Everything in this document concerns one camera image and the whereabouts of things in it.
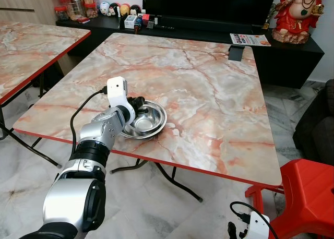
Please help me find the stainless steel bowl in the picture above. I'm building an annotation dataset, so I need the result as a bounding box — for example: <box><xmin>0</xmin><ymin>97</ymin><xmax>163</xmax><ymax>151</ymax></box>
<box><xmin>121</xmin><ymin>99</ymin><xmax>168</xmax><ymax>140</ymax></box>

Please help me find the large marble-pattern table red edge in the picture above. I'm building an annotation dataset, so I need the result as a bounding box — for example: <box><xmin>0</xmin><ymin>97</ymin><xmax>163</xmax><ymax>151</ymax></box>
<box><xmin>13</xmin><ymin>32</ymin><xmax>283</xmax><ymax>187</ymax></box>

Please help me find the small white box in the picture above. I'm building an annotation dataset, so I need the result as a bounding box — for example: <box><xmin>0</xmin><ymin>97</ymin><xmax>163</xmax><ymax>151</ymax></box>
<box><xmin>124</xmin><ymin>15</ymin><xmax>139</xmax><ymax>30</ymax></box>

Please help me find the red plastic stool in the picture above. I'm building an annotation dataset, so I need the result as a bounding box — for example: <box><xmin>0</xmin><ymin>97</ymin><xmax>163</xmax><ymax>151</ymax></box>
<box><xmin>245</xmin><ymin>158</ymin><xmax>334</xmax><ymax>239</ymax></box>

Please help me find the grey table edge clip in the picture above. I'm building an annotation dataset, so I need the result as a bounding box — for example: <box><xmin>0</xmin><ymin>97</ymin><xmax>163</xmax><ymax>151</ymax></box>
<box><xmin>228</xmin><ymin>46</ymin><xmax>245</xmax><ymax>62</ymax></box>

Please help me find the small jar red lid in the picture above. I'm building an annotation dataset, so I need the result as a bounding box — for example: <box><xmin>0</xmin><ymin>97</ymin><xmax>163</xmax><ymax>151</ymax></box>
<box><xmin>54</xmin><ymin>6</ymin><xmax>69</xmax><ymax>21</ymax></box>

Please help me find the black flat television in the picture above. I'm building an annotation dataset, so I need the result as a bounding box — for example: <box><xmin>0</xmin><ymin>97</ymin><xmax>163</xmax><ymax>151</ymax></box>
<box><xmin>142</xmin><ymin>0</ymin><xmax>279</xmax><ymax>27</ymax></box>

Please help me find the tall clear plastic jar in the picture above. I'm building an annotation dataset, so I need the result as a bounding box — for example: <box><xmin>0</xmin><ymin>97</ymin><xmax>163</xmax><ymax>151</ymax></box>
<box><xmin>63</xmin><ymin>0</ymin><xmax>84</xmax><ymax>19</ymax></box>

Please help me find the printed paper flyer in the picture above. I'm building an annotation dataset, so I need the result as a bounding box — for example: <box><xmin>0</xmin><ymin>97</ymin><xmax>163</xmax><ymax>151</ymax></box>
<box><xmin>230</xmin><ymin>33</ymin><xmax>272</xmax><ymax>47</ymax></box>

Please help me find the dark fabric sofa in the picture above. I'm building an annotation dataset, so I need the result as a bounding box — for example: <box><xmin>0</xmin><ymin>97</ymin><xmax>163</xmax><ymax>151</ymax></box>
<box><xmin>292</xmin><ymin>80</ymin><xmax>334</xmax><ymax>166</ymax></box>

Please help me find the small gold ornament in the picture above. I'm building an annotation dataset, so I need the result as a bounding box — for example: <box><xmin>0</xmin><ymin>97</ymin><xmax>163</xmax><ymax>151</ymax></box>
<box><xmin>263</xmin><ymin>4</ymin><xmax>272</xmax><ymax>30</ymax></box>

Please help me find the light wood cabinet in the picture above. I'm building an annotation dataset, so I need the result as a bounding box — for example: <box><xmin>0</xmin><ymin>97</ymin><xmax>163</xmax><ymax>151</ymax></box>
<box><xmin>0</xmin><ymin>0</ymin><xmax>53</xmax><ymax>26</ymax></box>

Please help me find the red laughing Buddha statue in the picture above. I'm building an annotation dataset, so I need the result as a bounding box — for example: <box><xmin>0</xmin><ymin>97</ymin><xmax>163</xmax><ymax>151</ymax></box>
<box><xmin>271</xmin><ymin>0</ymin><xmax>330</xmax><ymax>45</ymax></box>

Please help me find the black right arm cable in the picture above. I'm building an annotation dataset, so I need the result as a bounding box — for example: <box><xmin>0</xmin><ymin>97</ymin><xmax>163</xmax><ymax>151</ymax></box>
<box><xmin>230</xmin><ymin>201</ymin><xmax>280</xmax><ymax>239</ymax></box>

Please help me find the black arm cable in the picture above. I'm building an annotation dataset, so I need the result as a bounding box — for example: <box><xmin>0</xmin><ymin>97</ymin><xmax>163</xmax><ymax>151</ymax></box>
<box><xmin>69</xmin><ymin>88</ymin><xmax>110</xmax><ymax>146</ymax></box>
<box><xmin>230</xmin><ymin>201</ymin><xmax>280</xmax><ymax>239</ymax></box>

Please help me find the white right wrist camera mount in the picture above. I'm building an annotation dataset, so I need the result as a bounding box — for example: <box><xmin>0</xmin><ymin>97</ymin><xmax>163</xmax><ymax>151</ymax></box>
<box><xmin>248</xmin><ymin>212</ymin><xmax>271</xmax><ymax>239</ymax></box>

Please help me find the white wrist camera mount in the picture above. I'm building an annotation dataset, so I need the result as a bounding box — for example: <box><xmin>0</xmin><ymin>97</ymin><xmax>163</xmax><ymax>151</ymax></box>
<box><xmin>106</xmin><ymin>77</ymin><xmax>131</xmax><ymax>114</ymax></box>
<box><xmin>248</xmin><ymin>212</ymin><xmax>271</xmax><ymax>239</ymax></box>

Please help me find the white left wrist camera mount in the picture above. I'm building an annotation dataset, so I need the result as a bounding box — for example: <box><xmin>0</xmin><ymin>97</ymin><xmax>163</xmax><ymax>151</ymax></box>
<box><xmin>106</xmin><ymin>77</ymin><xmax>131</xmax><ymax>114</ymax></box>

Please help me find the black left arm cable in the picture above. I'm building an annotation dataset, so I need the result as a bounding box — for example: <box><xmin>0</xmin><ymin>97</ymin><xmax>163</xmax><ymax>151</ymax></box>
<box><xmin>69</xmin><ymin>88</ymin><xmax>110</xmax><ymax>146</ymax></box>

